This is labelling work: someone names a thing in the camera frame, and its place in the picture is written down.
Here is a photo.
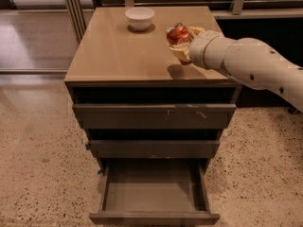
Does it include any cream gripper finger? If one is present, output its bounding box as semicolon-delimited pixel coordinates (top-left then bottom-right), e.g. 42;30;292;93
188;26;205;37
169;44;191;64

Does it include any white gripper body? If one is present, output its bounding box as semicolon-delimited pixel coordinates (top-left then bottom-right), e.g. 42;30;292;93
189;30;224;70

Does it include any red coke can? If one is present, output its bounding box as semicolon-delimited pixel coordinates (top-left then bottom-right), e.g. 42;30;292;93
166;22;193;66

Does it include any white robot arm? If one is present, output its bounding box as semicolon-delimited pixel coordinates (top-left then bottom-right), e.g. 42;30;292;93
166;23;303;112

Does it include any grey drawer cabinet tan top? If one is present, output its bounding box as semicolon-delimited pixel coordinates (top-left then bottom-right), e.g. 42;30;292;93
63;6;249;174

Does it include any grey top drawer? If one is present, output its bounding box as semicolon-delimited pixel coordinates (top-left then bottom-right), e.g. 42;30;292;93
73;104;236;130

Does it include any grey middle drawer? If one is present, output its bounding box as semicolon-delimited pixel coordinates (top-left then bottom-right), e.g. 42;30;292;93
88;140;220;159

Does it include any grey open bottom drawer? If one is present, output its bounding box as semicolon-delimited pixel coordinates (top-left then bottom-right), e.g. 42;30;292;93
90;159;220;226

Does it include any white ceramic bowl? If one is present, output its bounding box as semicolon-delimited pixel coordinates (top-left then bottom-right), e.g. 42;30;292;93
125;7;155;31

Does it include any small dark floor object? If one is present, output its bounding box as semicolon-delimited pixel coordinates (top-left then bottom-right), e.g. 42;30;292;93
288;106;296;114

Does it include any blue tape piece upper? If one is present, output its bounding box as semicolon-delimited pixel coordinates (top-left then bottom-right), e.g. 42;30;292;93
85;144;91;150

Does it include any dark low wall cabinet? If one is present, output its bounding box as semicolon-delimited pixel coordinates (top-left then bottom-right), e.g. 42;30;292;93
212;11;303;108

